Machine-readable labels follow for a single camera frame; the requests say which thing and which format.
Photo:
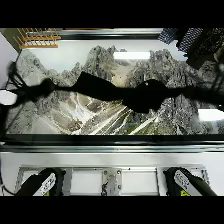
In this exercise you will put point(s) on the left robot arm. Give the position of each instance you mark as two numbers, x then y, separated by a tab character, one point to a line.
32	185

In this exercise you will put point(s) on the brown clothes hanger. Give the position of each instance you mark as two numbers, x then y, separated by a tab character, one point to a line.
39	39

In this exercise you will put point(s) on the blue checked garment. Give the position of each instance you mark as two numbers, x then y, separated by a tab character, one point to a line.
167	35

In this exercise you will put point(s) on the black white patterned garment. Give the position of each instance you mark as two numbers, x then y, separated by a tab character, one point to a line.
190	39

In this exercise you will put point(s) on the heap of clothes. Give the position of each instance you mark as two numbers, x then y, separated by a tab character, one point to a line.
208	46

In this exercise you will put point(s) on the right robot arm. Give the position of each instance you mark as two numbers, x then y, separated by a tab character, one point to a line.
197	184

